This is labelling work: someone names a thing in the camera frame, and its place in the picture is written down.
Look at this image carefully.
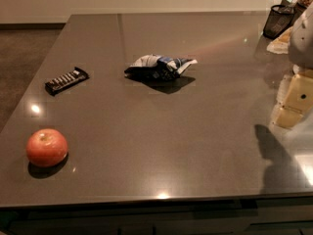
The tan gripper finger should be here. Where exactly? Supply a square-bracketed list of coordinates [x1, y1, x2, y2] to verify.
[273, 70, 313, 128]

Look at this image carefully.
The blue white chip bag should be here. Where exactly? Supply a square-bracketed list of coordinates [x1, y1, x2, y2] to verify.
[124, 54, 198, 81]

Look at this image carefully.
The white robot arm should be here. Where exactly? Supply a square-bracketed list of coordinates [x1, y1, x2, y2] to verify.
[272, 5, 313, 128]

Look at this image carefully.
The white snack package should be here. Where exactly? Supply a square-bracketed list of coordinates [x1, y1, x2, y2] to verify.
[267, 27, 292, 54]

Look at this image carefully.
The black mesh pen cup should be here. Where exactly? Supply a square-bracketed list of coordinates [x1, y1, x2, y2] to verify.
[263, 5, 294, 39]

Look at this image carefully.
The black candy bar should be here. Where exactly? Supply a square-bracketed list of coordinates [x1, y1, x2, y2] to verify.
[45, 67, 89, 96]

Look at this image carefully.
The red apple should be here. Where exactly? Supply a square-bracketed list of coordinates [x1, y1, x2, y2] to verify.
[25, 128, 68, 167]

